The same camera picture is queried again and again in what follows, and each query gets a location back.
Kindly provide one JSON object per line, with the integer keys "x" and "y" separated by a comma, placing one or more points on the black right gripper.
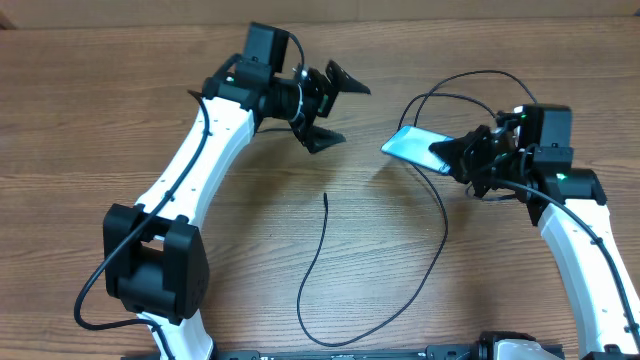
{"x": 460, "y": 156}

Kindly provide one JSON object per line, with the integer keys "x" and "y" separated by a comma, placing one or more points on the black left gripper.
{"x": 323, "y": 98}

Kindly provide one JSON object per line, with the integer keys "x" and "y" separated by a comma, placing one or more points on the black Samsung Galaxy smartphone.
{"x": 411, "y": 144}

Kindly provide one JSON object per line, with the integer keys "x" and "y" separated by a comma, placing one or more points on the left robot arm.
{"x": 154, "y": 257}

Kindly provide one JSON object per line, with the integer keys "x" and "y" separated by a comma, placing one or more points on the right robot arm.
{"x": 530, "y": 153}

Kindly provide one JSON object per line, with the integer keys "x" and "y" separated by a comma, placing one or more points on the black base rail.
{"x": 431, "y": 352}

